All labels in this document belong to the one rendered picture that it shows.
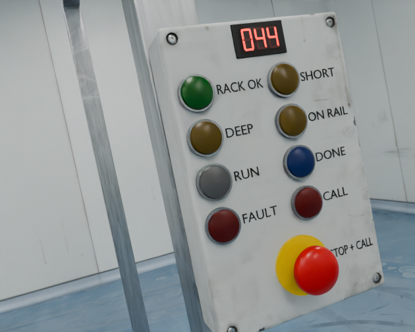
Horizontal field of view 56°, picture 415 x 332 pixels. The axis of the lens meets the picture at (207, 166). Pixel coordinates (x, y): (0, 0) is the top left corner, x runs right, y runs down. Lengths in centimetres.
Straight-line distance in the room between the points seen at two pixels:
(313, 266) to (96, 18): 389
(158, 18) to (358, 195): 25
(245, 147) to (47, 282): 374
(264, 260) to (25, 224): 364
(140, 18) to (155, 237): 364
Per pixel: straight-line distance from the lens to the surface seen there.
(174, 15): 40
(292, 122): 34
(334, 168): 37
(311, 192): 35
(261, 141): 33
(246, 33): 34
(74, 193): 386
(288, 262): 35
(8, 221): 394
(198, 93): 31
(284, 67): 35
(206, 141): 31
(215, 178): 31
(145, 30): 38
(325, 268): 34
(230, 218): 31
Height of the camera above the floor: 108
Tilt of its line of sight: 3 degrees down
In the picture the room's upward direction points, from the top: 11 degrees counter-clockwise
